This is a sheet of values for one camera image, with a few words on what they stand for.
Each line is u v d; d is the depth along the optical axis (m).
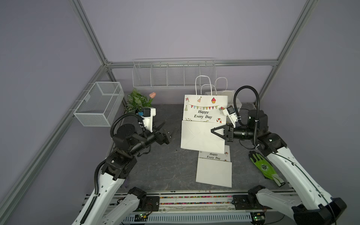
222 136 0.61
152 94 0.89
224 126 0.60
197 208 0.73
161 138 0.51
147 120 0.51
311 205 0.39
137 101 0.83
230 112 0.58
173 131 0.54
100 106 0.69
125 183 0.63
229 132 0.56
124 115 0.42
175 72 1.06
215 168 0.84
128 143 0.44
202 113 0.65
